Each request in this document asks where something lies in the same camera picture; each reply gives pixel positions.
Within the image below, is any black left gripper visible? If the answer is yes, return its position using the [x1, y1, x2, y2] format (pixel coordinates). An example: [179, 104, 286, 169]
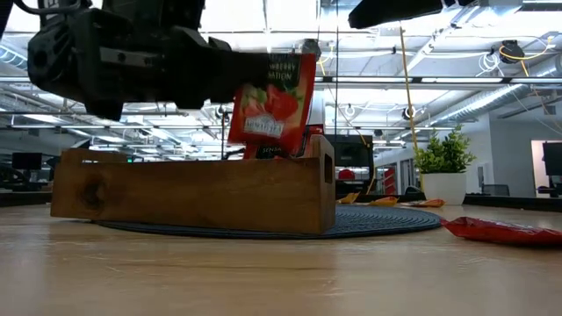
[25, 8, 173, 122]

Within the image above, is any black computer monitor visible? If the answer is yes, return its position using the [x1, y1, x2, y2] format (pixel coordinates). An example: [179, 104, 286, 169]
[542, 140, 562, 177]
[11, 151, 44, 171]

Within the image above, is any wooden three-compartment box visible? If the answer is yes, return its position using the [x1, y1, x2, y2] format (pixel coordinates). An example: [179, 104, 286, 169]
[49, 134, 337, 235]

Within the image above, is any green plant in white pot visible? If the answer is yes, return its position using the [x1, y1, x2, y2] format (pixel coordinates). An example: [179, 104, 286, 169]
[412, 124, 478, 206]

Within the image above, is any round dark blue woven placemat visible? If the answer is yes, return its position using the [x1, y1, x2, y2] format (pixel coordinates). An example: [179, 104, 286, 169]
[94, 204, 443, 241]

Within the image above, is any yellow extension cord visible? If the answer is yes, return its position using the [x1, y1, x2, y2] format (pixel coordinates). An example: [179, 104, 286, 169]
[397, 25, 423, 190]

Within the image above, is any black ceiling cable reel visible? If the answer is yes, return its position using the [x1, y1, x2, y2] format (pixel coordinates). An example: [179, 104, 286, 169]
[500, 39, 526, 65]

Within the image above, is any silver ventilation duct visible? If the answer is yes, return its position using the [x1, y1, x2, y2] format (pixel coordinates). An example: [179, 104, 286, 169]
[429, 56, 562, 128]

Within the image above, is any black aluminium table frame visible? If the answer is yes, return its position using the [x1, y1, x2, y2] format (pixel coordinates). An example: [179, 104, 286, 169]
[0, 188, 562, 214]

